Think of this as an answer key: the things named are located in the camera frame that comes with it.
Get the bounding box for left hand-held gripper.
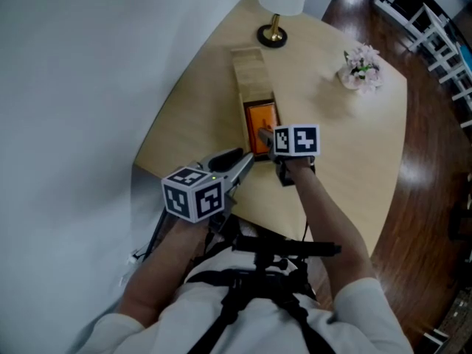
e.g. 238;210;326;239
161;146;256;232

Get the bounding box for black table leg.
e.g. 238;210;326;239
145;208;168;261

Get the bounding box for orange snack bag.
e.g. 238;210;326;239
246;102;277;155

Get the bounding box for black chest harness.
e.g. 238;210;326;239
184;234;342;354

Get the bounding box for wooden box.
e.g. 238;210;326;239
237;92;283;164

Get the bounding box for person's left forearm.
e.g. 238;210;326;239
117;219;211;327

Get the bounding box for person's right forearm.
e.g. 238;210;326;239
287;156;377;311

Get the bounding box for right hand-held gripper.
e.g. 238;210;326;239
257;123;321;188

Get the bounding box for pink flowers in white pot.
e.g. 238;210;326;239
336;43;385;95

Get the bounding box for wooden sliding box lid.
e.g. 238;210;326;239
230;47;276;103

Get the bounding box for white table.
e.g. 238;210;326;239
451;83;472;129
427;38;472;85
407;1;451;52

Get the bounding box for blue box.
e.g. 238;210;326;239
456;42;472;70

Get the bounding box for person's white shirt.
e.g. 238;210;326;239
73;251;414;354

